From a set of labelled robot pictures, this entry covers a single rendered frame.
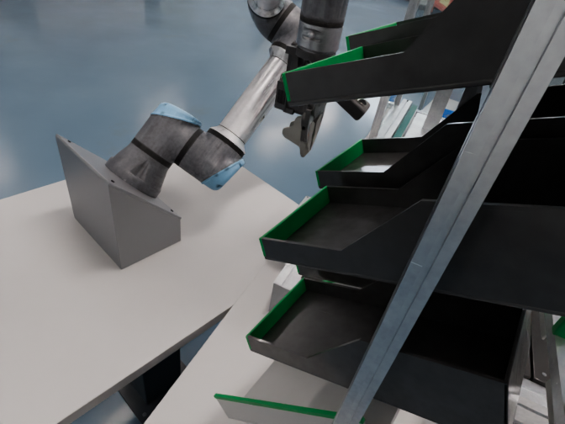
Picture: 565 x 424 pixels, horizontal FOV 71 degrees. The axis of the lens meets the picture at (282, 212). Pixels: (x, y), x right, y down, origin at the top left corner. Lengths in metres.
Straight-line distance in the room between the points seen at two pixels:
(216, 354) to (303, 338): 0.42
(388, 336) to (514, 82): 0.20
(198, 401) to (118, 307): 0.29
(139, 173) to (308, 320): 0.66
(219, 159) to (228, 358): 0.48
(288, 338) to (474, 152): 0.36
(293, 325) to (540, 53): 0.41
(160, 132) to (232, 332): 0.52
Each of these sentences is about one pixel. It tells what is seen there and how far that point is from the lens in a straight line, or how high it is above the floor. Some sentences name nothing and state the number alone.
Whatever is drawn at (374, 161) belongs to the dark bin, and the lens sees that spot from 0.56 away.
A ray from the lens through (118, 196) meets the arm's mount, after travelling 0.93.
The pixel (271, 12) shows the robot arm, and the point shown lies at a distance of 1.12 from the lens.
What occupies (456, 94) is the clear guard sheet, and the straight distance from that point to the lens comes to 2.16.
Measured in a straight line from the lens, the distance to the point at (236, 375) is 0.88.
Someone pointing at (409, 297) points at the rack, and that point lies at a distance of 0.29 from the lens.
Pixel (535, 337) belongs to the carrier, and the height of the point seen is 0.97.
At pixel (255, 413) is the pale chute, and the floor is 1.06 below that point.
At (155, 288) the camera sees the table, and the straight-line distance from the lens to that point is 1.02.
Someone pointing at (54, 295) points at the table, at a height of 0.86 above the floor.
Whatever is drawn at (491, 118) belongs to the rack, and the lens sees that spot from 0.22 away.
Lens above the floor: 1.62
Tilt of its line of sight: 38 degrees down
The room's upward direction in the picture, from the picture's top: 10 degrees clockwise
